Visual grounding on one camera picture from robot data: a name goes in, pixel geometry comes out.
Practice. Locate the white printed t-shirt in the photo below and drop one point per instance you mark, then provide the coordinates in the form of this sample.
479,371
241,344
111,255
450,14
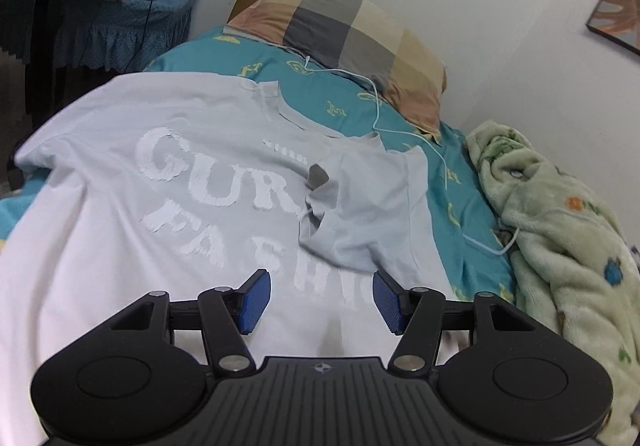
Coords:
110,206

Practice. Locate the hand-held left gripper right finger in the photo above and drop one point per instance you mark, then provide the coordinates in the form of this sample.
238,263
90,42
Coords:
389,301

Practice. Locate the wooden table with black legs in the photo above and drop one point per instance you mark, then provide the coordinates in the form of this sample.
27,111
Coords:
47,26

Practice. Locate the leaf wall picture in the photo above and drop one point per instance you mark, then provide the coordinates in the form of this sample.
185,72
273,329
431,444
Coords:
617,8

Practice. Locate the teal printed bed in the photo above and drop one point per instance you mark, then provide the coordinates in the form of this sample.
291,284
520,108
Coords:
320,91

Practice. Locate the pale green fleece blanket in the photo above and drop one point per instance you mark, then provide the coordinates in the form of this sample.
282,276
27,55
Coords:
560,251

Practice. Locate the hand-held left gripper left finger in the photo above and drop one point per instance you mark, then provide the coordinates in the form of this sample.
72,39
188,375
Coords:
254,301

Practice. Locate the checked pillow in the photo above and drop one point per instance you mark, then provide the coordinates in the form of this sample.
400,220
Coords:
340,21

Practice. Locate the blue covered chair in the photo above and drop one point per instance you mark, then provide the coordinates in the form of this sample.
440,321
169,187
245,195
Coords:
125,31

